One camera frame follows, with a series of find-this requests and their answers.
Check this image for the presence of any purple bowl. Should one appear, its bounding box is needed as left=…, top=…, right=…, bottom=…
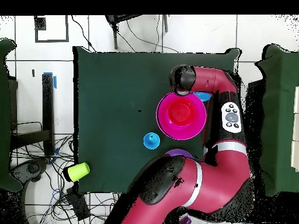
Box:
left=164, top=148, right=194, bottom=160

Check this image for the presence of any black cable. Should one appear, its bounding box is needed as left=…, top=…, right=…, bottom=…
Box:
left=70, top=15, right=98, bottom=53

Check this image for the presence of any large pink bowl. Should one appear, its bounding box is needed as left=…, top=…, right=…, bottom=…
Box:
left=155, top=90, right=207, bottom=141

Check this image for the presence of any small orange bowl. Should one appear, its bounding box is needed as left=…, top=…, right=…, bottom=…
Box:
left=167, top=97, right=196, bottom=127

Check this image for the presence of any green cloth side table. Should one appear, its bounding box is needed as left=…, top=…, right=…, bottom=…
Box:
left=0, top=38, right=23, bottom=193
left=255, top=44, right=299, bottom=197

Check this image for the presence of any tangled cable bundle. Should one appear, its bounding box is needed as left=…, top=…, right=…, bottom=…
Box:
left=10, top=134, right=124, bottom=224

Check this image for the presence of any black camera tripod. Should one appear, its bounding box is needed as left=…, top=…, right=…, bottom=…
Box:
left=104, top=15, right=169, bottom=50

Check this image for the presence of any light blue cup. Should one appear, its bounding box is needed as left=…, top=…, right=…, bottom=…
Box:
left=142, top=132, right=161, bottom=150

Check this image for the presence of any black rectangular box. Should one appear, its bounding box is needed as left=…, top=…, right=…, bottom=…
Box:
left=65, top=186, right=91, bottom=221

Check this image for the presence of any blue tape strip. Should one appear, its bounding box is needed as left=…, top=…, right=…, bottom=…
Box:
left=43, top=71, right=57, bottom=89

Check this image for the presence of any dark green table cloth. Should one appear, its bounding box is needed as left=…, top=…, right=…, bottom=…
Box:
left=72, top=45, right=241, bottom=196

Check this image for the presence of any black metal frame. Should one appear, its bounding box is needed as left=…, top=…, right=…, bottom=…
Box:
left=10, top=73, right=56, bottom=157

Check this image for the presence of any large light blue bowl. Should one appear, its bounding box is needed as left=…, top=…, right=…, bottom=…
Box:
left=193, top=92, right=213, bottom=103

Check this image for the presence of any light green cup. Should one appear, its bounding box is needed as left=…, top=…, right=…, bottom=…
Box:
left=67, top=162, right=91, bottom=183

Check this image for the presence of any grey chair base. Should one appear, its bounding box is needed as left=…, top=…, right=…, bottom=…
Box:
left=10, top=157, right=50, bottom=185

